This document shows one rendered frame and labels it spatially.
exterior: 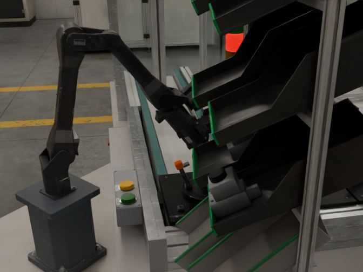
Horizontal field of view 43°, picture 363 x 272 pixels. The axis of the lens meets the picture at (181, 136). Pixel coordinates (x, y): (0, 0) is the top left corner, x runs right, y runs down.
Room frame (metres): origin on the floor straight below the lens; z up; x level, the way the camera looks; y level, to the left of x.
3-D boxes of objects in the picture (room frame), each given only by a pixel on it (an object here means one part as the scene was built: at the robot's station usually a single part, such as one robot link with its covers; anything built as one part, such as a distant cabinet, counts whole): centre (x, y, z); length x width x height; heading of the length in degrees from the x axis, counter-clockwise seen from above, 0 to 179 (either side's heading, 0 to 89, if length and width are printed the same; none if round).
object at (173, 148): (1.39, -0.04, 0.91); 0.84 x 0.28 x 0.10; 9
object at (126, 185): (1.14, 0.16, 0.96); 0.04 x 0.04 x 0.02
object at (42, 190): (0.96, 0.30, 1.09); 0.07 x 0.07 x 0.06; 50
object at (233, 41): (1.29, -0.15, 1.33); 0.05 x 0.05 x 0.05
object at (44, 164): (0.97, 0.30, 1.15); 0.09 x 0.07 x 0.06; 21
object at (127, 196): (1.07, 0.15, 0.96); 0.04 x 0.04 x 0.02
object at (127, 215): (1.14, 0.16, 0.93); 0.21 x 0.07 x 0.06; 9
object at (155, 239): (1.33, 0.13, 0.91); 0.89 x 0.06 x 0.11; 9
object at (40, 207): (0.96, 0.30, 0.96); 0.15 x 0.15 x 0.20; 50
